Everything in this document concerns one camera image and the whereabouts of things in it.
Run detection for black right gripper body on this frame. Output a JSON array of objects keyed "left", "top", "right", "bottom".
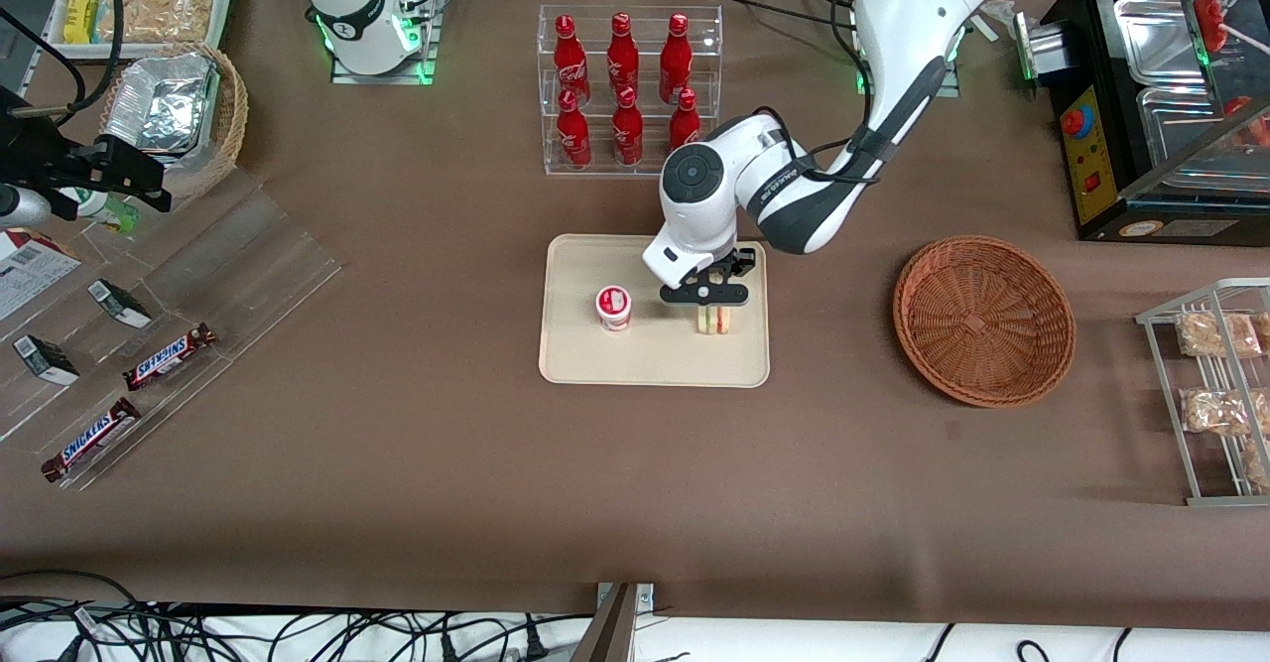
[{"left": 0, "top": 86, "right": 100, "bottom": 197}]

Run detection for beige plastic tray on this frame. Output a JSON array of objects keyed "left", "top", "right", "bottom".
[{"left": 539, "top": 234, "right": 771, "bottom": 388}]

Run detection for wicker basket with foil trays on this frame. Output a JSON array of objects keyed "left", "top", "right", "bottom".
[{"left": 99, "top": 42, "right": 249, "bottom": 201}]

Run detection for round brown wicker basket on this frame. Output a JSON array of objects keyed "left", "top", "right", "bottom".
[{"left": 892, "top": 235, "right": 1078, "bottom": 409}]

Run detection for green bottle white cap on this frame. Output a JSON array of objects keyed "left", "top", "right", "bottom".
[{"left": 74, "top": 189, "right": 141, "bottom": 234}]

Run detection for white red printed box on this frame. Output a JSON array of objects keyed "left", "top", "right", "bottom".
[{"left": 0, "top": 228, "right": 82, "bottom": 323}]

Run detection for red white yogurt cup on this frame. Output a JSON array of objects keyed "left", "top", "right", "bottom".
[{"left": 595, "top": 285, "right": 634, "bottom": 332}]

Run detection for small black carton box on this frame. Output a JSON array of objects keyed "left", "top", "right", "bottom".
[
  {"left": 87, "top": 279, "right": 153, "bottom": 330},
  {"left": 12, "top": 334, "right": 80, "bottom": 386}
]

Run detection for red cola bottle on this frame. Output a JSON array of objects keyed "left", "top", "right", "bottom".
[
  {"left": 669, "top": 88, "right": 701, "bottom": 155},
  {"left": 660, "top": 13, "right": 694, "bottom": 102},
  {"left": 556, "top": 89, "right": 592, "bottom": 169},
  {"left": 553, "top": 14, "right": 590, "bottom": 99},
  {"left": 611, "top": 86, "right": 644, "bottom": 167},
  {"left": 607, "top": 12, "right": 640, "bottom": 95}
]

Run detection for clear acrylic stepped display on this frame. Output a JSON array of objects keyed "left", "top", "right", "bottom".
[{"left": 0, "top": 171, "right": 343, "bottom": 492}]

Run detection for white plastic bin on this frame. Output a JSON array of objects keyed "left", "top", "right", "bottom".
[{"left": 47, "top": 0, "right": 236, "bottom": 60}]

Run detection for clear acrylic bottle rack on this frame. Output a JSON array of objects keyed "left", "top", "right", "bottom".
[{"left": 537, "top": 4, "right": 724, "bottom": 177}]

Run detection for clear bagged crackers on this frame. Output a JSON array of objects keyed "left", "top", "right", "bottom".
[{"left": 99, "top": 0, "right": 214, "bottom": 45}]

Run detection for Snickers chocolate bar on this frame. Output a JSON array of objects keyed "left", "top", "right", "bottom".
[
  {"left": 41, "top": 397, "right": 142, "bottom": 484},
  {"left": 122, "top": 323, "right": 217, "bottom": 391}
]

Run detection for black food warmer appliance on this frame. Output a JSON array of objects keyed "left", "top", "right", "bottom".
[{"left": 1042, "top": 0, "right": 1270, "bottom": 244}]

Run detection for steel warmer pan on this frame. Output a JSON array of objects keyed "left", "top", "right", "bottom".
[
  {"left": 1113, "top": 0, "right": 1207, "bottom": 87},
  {"left": 1136, "top": 86, "right": 1270, "bottom": 185}
]

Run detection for red food skewer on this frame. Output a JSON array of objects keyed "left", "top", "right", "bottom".
[{"left": 1191, "top": 0, "right": 1261, "bottom": 56}]

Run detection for black cable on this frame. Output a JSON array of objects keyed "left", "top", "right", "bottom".
[
  {"left": 754, "top": 106, "right": 879, "bottom": 187},
  {"left": 690, "top": 0, "right": 864, "bottom": 36},
  {"left": 60, "top": 0, "right": 128, "bottom": 132},
  {"left": 0, "top": 570, "right": 115, "bottom": 611}
]

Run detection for metal table bracket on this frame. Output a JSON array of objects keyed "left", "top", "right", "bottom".
[{"left": 571, "top": 583, "right": 656, "bottom": 662}]

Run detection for grey metal wire rack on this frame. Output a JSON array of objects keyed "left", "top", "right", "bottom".
[{"left": 1136, "top": 278, "right": 1270, "bottom": 507}]

